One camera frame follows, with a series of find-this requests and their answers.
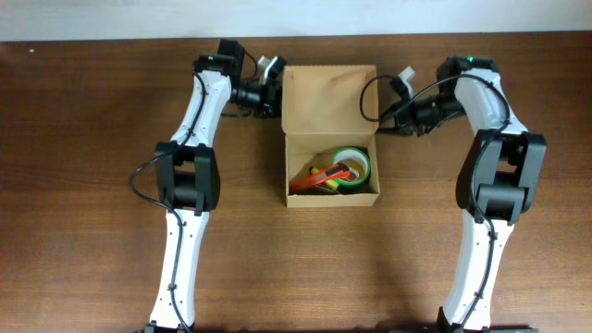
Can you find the small yellow tape roll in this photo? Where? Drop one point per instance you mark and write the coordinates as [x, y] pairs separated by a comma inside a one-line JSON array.
[[357, 170]]

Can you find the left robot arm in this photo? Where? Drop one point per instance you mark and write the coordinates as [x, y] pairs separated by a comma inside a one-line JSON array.
[[187, 176]]

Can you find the brown cardboard box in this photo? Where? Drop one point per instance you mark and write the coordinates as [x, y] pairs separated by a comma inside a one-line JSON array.
[[325, 110]]

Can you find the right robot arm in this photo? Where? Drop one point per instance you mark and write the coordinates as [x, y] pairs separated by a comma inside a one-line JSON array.
[[496, 184]]

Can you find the yellow highlighter with blue cap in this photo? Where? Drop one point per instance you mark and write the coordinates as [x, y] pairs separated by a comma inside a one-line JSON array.
[[324, 177]]

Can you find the orange and black stapler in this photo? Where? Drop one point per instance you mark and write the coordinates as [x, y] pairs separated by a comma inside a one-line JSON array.
[[318, 190]]

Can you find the green tape roll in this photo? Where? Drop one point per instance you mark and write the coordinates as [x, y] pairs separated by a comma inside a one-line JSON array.
[[357, 161]]

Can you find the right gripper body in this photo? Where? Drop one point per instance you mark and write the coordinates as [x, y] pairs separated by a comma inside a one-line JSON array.
[[423, 113]]

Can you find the orange utility knife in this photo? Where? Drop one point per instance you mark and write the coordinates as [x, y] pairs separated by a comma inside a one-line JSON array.
[[343, 174]]

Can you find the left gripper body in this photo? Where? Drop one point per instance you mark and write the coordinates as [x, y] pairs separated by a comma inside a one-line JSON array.
[[269, 95]]

